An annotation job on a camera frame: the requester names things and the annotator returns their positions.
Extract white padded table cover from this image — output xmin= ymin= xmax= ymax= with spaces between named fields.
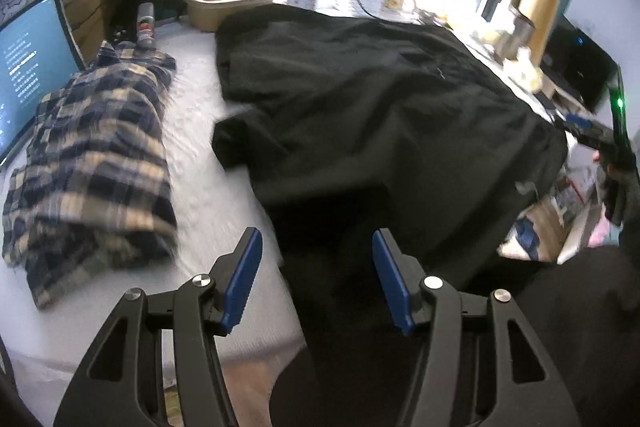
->
xmin=0 ymin=21 xmax=566 ymax=388

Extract person's right hand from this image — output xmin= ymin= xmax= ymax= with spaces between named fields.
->
xmin=592 ymin=149 xmax=640 ymax=228

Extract brown cardboard box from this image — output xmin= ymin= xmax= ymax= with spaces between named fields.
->
xmin=62 ymin=0 xmax=117 ymax=64

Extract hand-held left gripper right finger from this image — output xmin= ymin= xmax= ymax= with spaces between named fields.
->
xmin=371 ymin=228 xmax=583 ymax=427

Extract black electronic device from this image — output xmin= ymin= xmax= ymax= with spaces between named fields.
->
xmin=542 ymin=14 xmax=622 ymax=108

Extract beige cardboard tray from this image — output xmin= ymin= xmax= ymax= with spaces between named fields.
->
xmin=182 ymin=0 xmax=276 ymax=32

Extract black pants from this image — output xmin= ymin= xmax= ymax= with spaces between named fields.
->
xmin=211 ymin=2 xmax=571 ymax=353

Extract laptop with blue screen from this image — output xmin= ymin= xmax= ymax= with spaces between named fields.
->
xmin=0 ymin=0 xmax=86 ymax=168

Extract crumpled pale tissue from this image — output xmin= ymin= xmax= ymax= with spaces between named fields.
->
xmin=502 ymin=47 xmax=544 ymax=94

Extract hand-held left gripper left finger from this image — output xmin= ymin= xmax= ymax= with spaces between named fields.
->
xmin=52 ymin=227 xmax=264 ymax=427

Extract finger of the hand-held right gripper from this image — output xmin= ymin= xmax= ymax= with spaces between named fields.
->
xmin=552 ymin=112 xmax=618 ymax=152

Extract grey spray can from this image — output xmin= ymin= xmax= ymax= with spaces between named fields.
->
xmin=135 ymin=2 xmax=157 ymax=51

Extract blue and cream plaid shirt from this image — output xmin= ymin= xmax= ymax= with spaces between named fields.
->
xmin=1 ymin=41 xmax=180 ymax=312

